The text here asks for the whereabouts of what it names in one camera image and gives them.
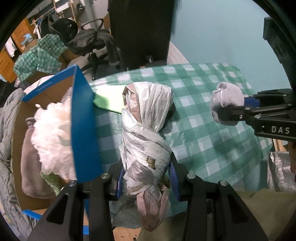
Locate green glitter cloth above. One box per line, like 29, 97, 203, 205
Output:
40, 172, 64, 196

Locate grey fleece slipper sock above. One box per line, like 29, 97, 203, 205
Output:
21, 118, 55, 199

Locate white mesh bath pouf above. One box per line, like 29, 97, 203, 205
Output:
31, 87, 77, 180

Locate twisted white plastic bag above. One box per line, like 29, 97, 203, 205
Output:
119, 82, 174, 232

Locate light green cloth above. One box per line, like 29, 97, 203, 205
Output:
93, 85, 125, 114

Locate black glove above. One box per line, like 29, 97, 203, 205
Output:
162, 103, 176, 129

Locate person's right hand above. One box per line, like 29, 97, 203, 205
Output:
288, 142, 296, 175

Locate grey quilted duvet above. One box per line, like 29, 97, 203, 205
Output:
1, 88, 36, 240

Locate green checkered tablecloth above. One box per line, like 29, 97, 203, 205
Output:
90, 63, 273, 191

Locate silver plastic bag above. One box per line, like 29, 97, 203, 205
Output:
267, 151, 295, 192

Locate blue-rimmed cardboard box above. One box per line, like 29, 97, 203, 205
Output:
11, 64, 105, 236

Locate black dumbbell roller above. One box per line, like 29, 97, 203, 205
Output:
146, 55, 154, 64

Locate large black hanging coat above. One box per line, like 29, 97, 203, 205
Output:
107, 0, 178, 70

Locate beige mattress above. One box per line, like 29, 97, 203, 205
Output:
23, 75, 54, 95

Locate black office chair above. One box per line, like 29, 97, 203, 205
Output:
48, 16, 120, 80

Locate green checkered cloth on boxes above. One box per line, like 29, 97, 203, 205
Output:
14, 34, 67, 82

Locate wooden louvered wardrobe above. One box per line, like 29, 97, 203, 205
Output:
1, 18, 37, 83

